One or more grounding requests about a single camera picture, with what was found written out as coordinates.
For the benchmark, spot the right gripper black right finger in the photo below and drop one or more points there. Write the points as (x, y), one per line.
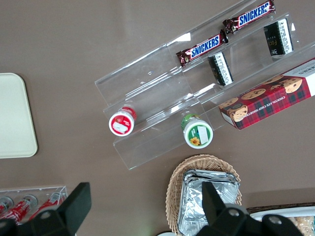
(216, 209)

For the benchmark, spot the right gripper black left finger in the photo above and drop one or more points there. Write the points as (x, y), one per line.
(73, 204)

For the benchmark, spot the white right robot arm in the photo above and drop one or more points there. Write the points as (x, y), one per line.
(169, 234)

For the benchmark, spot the white rectangular snack tray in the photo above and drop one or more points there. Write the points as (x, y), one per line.
(258, 215)

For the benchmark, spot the oval light wicker basket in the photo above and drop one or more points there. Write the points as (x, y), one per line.
(174, 186)

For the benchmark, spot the beige plastic tray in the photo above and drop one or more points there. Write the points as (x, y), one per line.
(14, 115)

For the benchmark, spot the clear acrylic bottle rack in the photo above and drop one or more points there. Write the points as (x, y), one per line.
(59, 191)

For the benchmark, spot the red cola bottle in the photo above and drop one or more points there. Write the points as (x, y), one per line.
(18, 210)
(5, 203)
(46, 205)

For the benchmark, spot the aluminium foil container stack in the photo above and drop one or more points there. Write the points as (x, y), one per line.
(192, 196)

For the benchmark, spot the green lid drink bottle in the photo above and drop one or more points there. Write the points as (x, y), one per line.
(198, 132)

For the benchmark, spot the clear rice cracker pack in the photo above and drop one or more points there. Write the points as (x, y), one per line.
(306, 225)

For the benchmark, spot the red lid drink bottle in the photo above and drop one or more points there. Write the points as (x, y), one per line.
(121, 124)

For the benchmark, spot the red tartan cookie box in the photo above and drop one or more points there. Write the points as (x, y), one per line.
(268, 103)

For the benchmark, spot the clear acrylic stepped shelf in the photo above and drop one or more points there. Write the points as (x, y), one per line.
(152, 98)

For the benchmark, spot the small black carton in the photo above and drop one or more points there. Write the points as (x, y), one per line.
(221, 68)
(278, 37)

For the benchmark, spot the Snickers chocolate bar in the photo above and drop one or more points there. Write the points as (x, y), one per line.
(251, 16)
(204, 46)

